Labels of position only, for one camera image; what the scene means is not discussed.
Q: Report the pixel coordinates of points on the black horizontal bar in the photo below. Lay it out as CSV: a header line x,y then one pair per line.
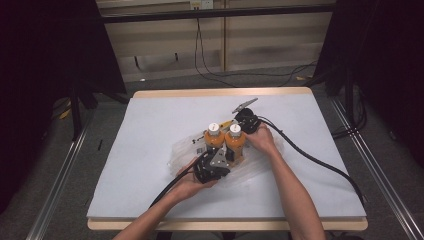
x,y
216,13

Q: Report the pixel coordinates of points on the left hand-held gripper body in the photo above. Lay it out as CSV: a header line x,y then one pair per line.
x,y
211,168

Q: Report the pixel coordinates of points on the person's right hand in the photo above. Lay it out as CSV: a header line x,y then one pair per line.
x,y
263,140

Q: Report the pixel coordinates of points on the translucent printed plastic bag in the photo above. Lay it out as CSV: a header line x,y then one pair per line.
x,y
186,150

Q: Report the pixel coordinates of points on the person's left hand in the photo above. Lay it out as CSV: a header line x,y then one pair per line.
x,y
186,185

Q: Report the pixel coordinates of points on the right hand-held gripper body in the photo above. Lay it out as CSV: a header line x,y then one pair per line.
x,y
249,121

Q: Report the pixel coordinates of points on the orange juice bottle white cap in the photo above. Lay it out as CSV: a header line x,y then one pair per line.
x,y
235,143
214,138

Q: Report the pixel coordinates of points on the dark curtain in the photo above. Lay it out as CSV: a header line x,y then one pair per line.
x,y
383,66
43,83

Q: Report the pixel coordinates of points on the white wall socket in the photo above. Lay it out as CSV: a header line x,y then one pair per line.
x,y
201,4

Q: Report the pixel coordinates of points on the metal floor rail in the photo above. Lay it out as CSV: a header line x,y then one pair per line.
x,y
56,186
383,180

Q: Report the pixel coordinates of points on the black metal stand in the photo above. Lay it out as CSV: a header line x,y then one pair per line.
x,y
349,96
76,113

